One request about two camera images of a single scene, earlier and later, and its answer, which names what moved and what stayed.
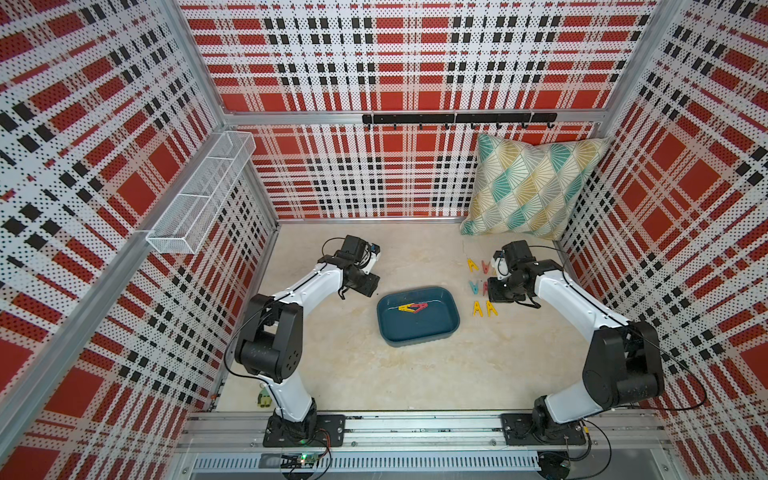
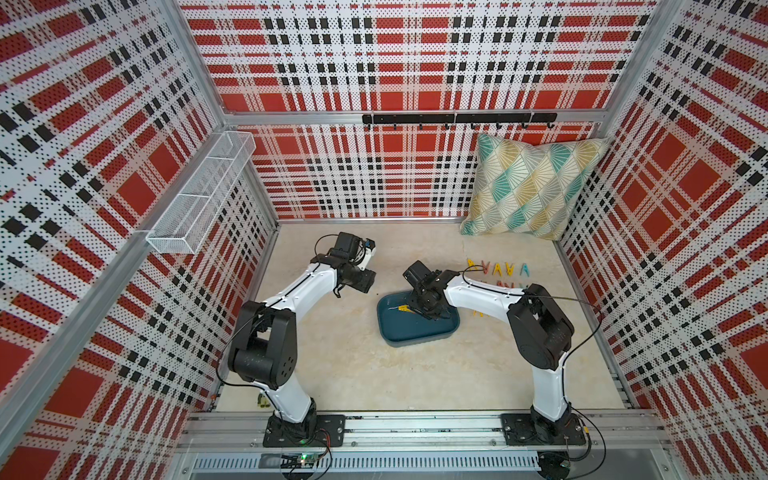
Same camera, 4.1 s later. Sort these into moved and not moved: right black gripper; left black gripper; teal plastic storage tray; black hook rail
Moved: right black gripper
Not moved: left black gripper; teal plastic storage tray; black hook rail
